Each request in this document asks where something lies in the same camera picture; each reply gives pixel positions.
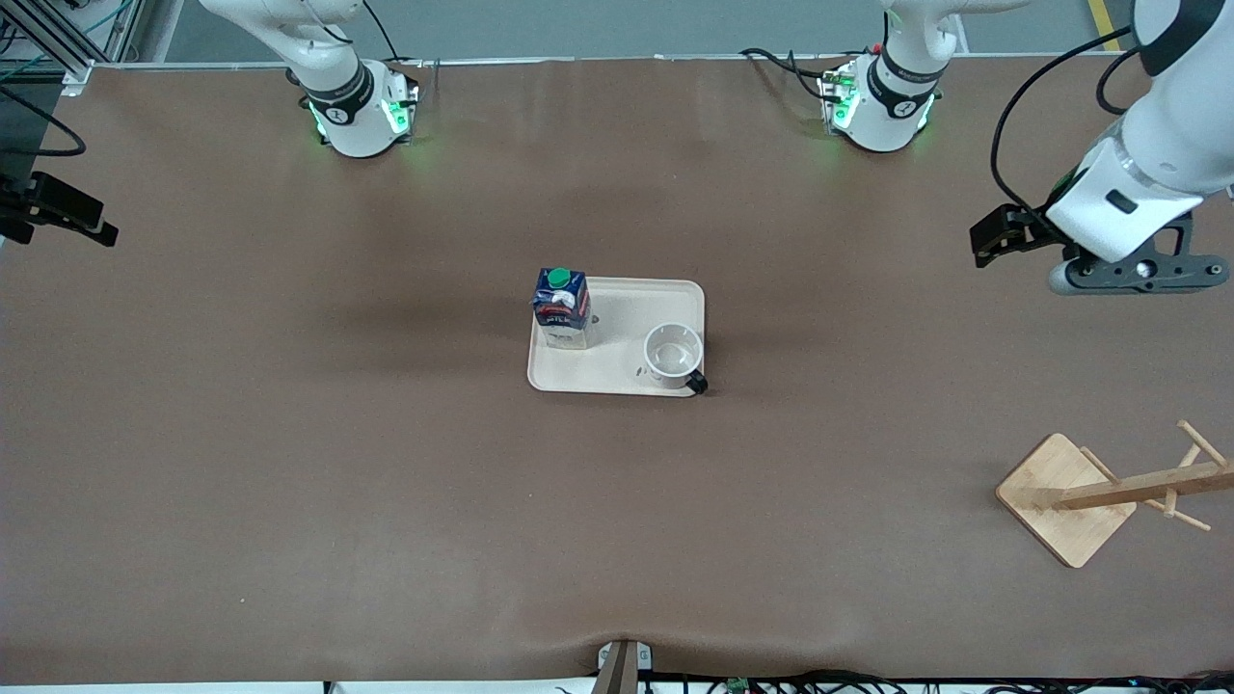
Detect cream plastic tray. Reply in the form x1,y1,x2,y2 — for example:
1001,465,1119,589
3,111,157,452
527,277,706,397

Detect aluminium frame post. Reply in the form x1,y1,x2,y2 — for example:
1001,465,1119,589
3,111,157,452
0,0,146,97

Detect white cup black handle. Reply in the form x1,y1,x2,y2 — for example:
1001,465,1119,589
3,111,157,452
642,323,710,396

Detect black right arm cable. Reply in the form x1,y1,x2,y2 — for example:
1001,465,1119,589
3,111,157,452
0,83,88,158

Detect metal table clamp bracket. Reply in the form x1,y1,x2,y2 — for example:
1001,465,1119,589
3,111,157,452
596,639,655,694

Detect wooden cup rack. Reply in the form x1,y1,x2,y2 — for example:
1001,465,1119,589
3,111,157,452
995,419,1234,570

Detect blue milk carton green cap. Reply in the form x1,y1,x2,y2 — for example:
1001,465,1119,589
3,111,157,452
532,267,591,350

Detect black left base cable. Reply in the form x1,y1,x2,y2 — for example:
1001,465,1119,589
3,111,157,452
739,45,833,103

